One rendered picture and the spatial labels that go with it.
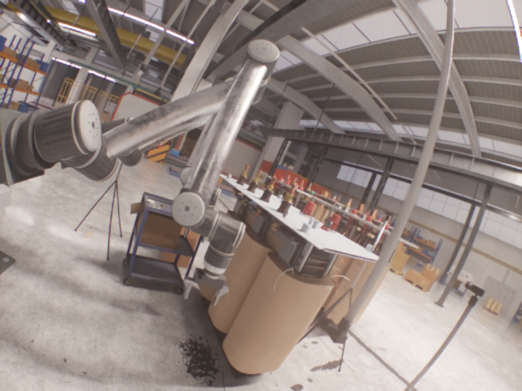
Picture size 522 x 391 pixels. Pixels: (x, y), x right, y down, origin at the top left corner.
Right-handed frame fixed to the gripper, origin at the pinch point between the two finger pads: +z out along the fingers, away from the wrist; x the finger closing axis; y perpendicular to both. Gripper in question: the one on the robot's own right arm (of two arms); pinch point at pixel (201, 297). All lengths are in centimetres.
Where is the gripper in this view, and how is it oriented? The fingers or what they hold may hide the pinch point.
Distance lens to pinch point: 107.7
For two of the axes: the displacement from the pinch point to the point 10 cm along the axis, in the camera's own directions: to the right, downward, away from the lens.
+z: -4.0, 9.1, 0.9
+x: 8.7, 3.5, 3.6
